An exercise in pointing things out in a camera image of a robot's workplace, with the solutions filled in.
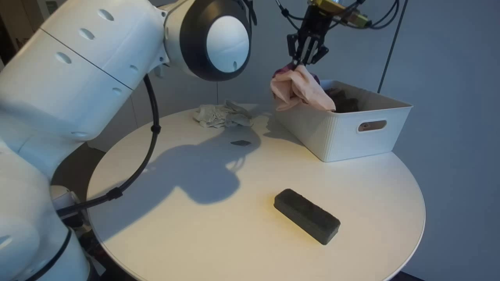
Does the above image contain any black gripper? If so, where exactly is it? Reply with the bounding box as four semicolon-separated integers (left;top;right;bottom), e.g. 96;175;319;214
288;7;330;66

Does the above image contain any pink cloth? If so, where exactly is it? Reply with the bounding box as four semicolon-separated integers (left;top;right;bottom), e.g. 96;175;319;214
271;64;336;111

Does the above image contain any white frayed towel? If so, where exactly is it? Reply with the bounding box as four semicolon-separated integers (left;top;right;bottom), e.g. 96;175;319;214
193;102;252;128

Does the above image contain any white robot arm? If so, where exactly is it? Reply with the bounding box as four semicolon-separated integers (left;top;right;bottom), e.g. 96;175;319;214
0;0;257;281

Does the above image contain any white plastic storage box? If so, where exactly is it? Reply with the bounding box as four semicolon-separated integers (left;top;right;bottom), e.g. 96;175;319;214
277;80;413;163

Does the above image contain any small dark flat chip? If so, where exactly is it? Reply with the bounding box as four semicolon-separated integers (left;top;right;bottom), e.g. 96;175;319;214
232;141;252;147

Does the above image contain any black rectangular block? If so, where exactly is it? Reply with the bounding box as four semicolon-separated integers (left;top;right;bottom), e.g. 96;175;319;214
274;189;341;246

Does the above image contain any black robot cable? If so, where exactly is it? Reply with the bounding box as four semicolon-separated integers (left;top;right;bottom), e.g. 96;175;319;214
54;75;163;217

